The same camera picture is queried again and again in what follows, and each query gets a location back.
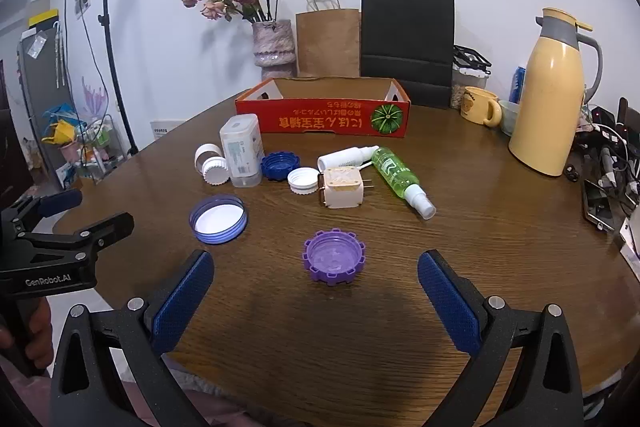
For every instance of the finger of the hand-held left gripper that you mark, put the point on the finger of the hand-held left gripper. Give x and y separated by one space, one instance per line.
60 202
107 227

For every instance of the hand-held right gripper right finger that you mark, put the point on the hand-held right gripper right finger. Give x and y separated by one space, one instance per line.
450 302

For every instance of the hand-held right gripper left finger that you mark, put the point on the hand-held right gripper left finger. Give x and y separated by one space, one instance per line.
185 302

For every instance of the blue-rimmed jar lid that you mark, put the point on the blue-rimmed jar lid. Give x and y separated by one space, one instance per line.
217 222

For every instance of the purple gear-shaped cap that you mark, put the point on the purple gear-shaped cap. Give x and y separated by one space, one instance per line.
332 257

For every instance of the green spray bottle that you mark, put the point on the green spray bottle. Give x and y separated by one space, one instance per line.
397 172

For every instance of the beige power adapter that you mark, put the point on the beige power adapter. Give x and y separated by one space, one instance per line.
342 192

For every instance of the translucent plastic container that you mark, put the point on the translucent plastic container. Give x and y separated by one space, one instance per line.
242 147

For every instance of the blue gear-shaped cap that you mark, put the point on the blue gear-shaped cap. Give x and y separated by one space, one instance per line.
280 165

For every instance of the white spray bottle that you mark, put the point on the white spray bottle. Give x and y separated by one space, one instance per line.
345 157

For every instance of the red cardboard box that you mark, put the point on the red cardboard box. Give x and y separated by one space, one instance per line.
320 119

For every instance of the person's left hand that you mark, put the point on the person's left hand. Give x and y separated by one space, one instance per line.
41 337

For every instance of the cluttered storage shelf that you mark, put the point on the cluttered storage shelf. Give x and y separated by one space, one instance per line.
75 142

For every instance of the white ribbed cap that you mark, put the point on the white ribbed cap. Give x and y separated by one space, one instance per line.
216 172
303 181

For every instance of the black light stand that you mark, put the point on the black light stand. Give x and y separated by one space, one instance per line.
111 47

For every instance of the smartphone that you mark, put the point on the smartphone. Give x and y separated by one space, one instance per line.
597 207

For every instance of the grey cup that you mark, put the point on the grey cup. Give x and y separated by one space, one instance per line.
509 117

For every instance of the yellow bear mug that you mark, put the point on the yellow bear mug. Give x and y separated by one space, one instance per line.
477 107

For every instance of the yellow thermos jug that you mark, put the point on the yellow thermos jug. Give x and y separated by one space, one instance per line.
547 107

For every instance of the clear jar with black lid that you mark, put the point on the clear jar with black lid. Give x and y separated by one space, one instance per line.
462 82

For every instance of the blue drink can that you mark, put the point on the blue drink can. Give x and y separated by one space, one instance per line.
516 84

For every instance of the pink mottled vase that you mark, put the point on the pink mottled vase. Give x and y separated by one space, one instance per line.
272 47

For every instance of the black paper bag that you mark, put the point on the black paper bag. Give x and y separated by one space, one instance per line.
407 37

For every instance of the brown paper bag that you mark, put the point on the brown paper bag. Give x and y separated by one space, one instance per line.
327 42

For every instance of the purple flower wall sticker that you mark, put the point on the purple flower wall sticker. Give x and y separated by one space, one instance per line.
93 97

